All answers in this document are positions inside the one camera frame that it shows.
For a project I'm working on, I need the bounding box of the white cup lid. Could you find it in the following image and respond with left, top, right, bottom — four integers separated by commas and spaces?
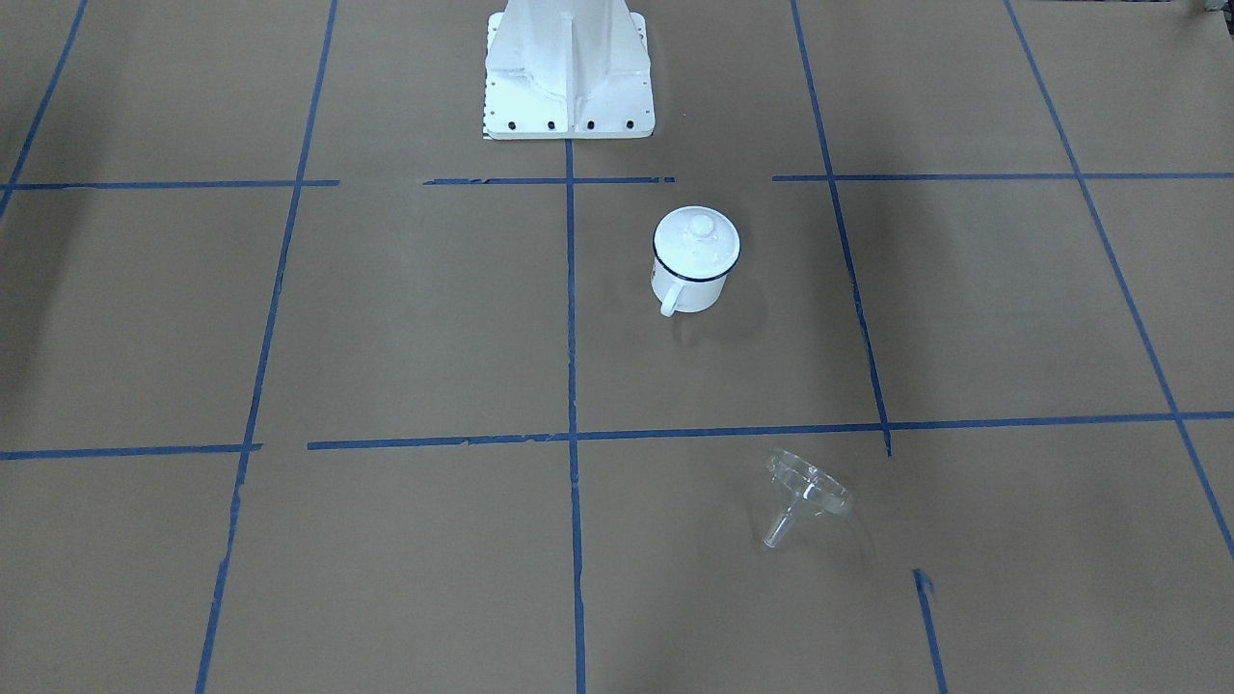
653, 205, 740, 282

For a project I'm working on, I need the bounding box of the white enamel cup blue rim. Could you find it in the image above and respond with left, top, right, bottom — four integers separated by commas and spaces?
652, 254, 735, 317

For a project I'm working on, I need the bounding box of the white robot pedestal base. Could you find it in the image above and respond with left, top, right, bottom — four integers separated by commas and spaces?
482, 1, 656, 141

